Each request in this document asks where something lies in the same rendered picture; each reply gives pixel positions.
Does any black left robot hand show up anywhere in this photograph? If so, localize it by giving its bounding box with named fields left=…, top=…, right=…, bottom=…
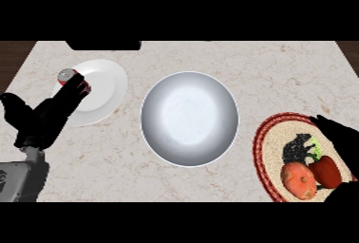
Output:
left=0, top=72, right=93, bottom=152

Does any black appliance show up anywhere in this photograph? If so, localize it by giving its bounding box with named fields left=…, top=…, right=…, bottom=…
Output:
left=65, top=40, right=143, bottom=51

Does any red can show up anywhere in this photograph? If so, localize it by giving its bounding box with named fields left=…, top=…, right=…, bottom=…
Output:
left=56, top=67, right=93, bottom=96

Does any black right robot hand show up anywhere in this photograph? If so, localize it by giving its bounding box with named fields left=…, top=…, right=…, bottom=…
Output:
left=307, top=114, right=359, bottom=203

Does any grey bowl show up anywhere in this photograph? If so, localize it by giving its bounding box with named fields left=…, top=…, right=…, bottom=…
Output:
left=140, top=70, right=240, bottom=169

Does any white plate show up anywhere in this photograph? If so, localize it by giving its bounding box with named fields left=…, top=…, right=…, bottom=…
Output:
left=50, top=58, right=128, bottom=127

